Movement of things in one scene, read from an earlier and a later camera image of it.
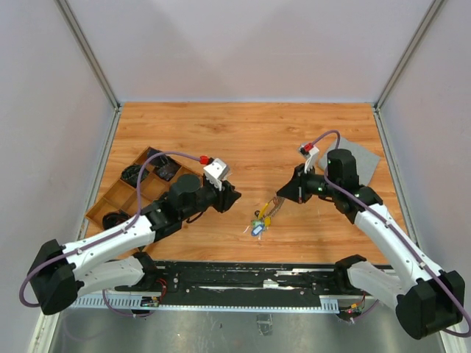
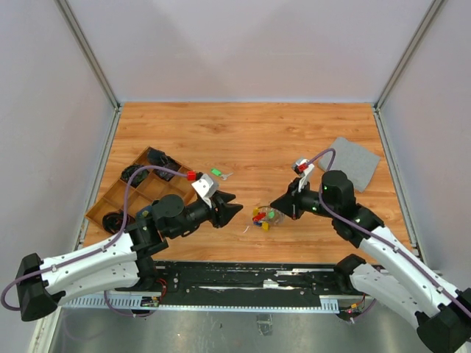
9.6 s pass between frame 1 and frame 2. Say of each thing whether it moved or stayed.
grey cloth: stayed
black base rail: stayed
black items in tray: stayed
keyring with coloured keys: moved
